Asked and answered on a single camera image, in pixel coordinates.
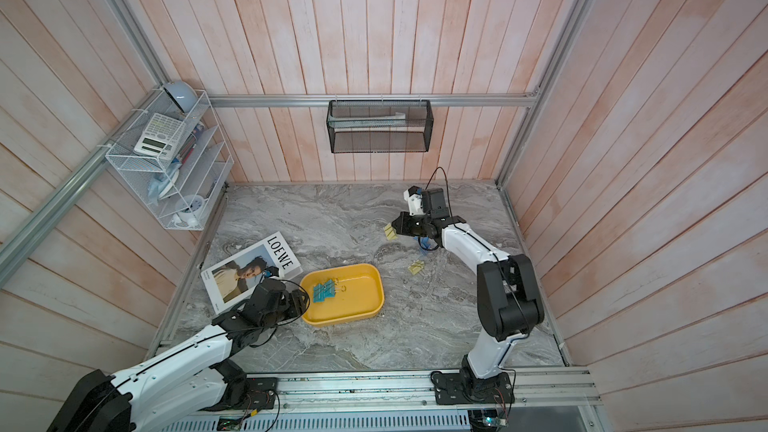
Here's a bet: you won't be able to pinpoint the aluminium mounting rail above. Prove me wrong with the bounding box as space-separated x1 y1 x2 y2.
247 366 602 413

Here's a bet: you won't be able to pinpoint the teal binder clip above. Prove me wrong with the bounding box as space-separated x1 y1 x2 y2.
324 279 347 300
313 283 328 303

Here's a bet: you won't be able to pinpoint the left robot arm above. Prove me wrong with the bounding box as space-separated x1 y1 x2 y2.
49 278 311 431

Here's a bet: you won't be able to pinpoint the white wire wall shelf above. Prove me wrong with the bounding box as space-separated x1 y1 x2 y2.
106 88 234 231

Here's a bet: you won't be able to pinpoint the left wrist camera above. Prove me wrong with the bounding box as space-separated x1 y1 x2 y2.
263 266 282 279

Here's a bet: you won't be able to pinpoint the yellow binder clip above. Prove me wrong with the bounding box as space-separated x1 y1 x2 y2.
408 260 425 275
384 224 397 241

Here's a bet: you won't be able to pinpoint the yellow plastic storage box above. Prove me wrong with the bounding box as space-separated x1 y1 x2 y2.
300 263 385 327

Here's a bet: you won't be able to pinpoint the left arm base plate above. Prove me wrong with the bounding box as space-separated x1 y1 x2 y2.
206 377 278 412

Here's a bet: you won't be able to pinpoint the white LOEWE book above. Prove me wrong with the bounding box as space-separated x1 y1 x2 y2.
201 232 303 314

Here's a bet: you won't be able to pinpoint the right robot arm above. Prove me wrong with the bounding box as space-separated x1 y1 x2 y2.
389 212 545 379

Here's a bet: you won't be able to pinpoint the black mesh wall basket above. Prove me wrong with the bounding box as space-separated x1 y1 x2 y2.
326 99 434 154

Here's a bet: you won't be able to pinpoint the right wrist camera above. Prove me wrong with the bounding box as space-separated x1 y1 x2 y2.
404 186 451 219

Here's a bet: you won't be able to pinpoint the blue binder clip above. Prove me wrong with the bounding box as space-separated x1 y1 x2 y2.
417 237 439 252

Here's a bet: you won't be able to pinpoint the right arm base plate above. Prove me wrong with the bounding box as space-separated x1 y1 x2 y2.
430 369 515 405

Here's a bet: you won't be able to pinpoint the papers in mesh basket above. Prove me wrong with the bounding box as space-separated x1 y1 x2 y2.
327 113 407 130

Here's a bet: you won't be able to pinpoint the white calculator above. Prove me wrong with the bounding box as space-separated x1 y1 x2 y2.
133 113 184 160

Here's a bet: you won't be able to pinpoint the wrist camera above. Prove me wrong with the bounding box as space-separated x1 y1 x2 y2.
404 186 451 219
263 266 282 279

